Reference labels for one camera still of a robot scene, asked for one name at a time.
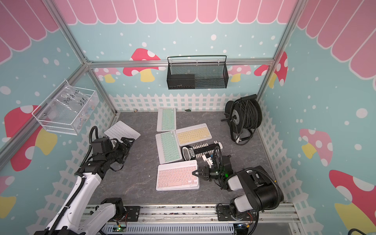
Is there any black cable reel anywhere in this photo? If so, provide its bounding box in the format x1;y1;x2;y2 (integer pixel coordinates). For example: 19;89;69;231
221;94;262;146

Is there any plastic bag in basket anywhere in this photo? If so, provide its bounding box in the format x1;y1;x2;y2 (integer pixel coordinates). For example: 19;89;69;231
53;84;90;118

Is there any far green key keyboard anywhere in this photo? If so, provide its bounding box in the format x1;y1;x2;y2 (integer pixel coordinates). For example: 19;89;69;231
157;108;176;132

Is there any pink key keyboard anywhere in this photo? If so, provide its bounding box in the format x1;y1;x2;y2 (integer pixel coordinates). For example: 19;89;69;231
156;160;200;192

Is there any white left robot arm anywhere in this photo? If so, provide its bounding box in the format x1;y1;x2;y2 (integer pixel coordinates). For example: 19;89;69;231
35;137;135;235

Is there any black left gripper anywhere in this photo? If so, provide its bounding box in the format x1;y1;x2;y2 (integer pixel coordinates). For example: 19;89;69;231
105;137;135;165

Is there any black wire mesh basket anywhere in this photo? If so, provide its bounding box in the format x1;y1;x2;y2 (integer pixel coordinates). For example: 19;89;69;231
167;55;229;90

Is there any yellow key white keyboard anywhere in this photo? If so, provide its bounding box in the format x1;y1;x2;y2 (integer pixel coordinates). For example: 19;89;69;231
175;123;212;146

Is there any clear wire wall basket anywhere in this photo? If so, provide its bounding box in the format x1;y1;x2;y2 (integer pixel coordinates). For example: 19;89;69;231
32;80;99;136

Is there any green key keyboard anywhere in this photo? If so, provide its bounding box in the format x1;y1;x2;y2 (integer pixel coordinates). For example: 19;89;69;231
155;131;183;165
157;108;176;132

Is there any near green key keyboard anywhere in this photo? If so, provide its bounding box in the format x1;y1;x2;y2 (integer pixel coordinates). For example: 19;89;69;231
155;131;183;165

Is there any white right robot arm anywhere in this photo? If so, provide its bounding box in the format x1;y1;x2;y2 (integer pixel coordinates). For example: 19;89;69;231
192;155;284;221

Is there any black box in basket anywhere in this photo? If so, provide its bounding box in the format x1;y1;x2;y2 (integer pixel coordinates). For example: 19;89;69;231
167;74;195;90

